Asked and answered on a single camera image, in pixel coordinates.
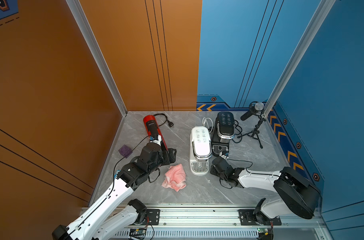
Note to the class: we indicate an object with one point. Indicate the black coffee machine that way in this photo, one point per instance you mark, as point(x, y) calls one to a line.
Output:
point(223, 132)

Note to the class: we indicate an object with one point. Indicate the red coffee machine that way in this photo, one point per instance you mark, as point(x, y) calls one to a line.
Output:
point(152, 128)

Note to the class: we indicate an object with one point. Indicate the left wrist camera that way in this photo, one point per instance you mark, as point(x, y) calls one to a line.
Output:
point(157, 140)

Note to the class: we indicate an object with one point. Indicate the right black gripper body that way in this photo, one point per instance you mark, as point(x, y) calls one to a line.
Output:
point(213, 171)

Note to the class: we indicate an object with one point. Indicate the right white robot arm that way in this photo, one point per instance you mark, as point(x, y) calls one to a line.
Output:
point(294, 194)

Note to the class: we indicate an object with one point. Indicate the purple block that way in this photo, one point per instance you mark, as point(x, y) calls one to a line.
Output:
point(125, 151)

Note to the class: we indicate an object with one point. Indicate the white coffee machine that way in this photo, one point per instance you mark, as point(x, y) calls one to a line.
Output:
point(200, 151)

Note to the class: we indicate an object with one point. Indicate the green circuit board right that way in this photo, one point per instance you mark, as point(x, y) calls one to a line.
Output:
point(266, 234)

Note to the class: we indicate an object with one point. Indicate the black power plug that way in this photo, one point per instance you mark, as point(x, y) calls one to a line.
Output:
point(170, 124)

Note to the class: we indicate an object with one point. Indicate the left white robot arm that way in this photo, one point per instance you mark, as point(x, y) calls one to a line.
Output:
point(96, 223)

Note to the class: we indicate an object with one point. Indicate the green circuit board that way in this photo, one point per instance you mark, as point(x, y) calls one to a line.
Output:
point(266, 234)
point(137, 234)

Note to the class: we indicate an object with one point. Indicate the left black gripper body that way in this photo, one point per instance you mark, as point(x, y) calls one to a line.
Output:
point(165, 160)

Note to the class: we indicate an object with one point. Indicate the pink cloth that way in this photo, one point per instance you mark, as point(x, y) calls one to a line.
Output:
point(175, 178)

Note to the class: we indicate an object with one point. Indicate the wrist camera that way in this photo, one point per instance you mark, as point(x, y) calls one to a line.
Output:
point(157, 140)
point(224, 155)

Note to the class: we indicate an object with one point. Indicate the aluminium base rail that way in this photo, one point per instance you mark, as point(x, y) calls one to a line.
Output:
point(219, 222)

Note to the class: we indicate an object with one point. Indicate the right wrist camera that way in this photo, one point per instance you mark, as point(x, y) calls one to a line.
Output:
point(224, 155)

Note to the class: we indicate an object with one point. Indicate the green circuit board left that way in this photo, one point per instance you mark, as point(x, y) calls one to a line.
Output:
point(137, 234)

